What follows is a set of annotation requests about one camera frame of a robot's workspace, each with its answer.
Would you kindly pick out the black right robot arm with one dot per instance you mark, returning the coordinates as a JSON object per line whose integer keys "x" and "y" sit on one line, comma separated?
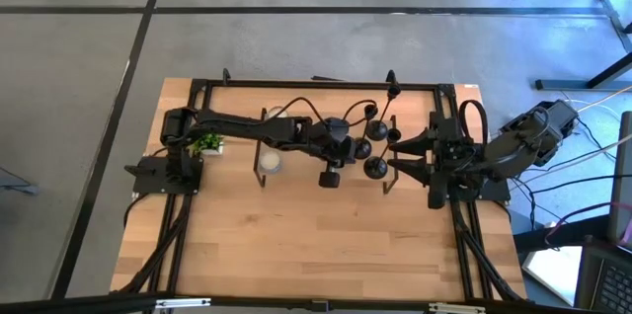
{"x": 518, "y": 148}

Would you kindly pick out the dark chair base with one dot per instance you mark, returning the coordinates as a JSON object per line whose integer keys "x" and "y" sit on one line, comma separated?
{"x": 24, "y": 189}

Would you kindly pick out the white sheet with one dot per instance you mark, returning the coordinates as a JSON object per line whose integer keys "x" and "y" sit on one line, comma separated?
{"x": 558, "y": 269}

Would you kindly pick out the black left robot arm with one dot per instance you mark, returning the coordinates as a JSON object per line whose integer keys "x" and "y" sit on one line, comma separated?
{"x": 237, "y": 126}

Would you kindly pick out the black bar with silver brackets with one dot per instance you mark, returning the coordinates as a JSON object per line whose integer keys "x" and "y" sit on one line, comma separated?
{"x": 99, "y": 301}

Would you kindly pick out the black aluminium table frame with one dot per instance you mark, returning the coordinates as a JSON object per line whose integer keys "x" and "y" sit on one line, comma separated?
{"x": 321, "y": 85}

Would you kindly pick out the black metal candlestick holder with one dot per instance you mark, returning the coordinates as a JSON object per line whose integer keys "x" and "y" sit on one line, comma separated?
{"x": 376, "y": 130}
{"x": 375, "y": 168}

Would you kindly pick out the wooden shelf with black legs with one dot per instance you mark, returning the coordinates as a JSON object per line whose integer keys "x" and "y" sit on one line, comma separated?
{"x": 296, "y": 176}

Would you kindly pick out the dark monitor screen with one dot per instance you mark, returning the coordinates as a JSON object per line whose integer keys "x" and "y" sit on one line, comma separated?
{"x": 623, "y": 180}

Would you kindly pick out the black desk leg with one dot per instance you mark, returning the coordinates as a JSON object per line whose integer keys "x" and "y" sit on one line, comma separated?
{"x": 568, "y": 85}
{"x": 608, "y": 8}

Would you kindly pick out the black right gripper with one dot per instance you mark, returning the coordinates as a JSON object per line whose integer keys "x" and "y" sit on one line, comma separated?
{"x": 451, "y": 156}

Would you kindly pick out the green plant in white pot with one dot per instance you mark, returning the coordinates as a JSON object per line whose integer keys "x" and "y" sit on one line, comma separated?
{"x": 210, "y": 143}

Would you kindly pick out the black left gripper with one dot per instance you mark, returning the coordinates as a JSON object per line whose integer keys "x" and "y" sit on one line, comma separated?
{"x": 328, "y": 143}

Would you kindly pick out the dark keyboard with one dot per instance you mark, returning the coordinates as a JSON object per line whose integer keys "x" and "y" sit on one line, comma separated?
{"x": 612, "y": 289}

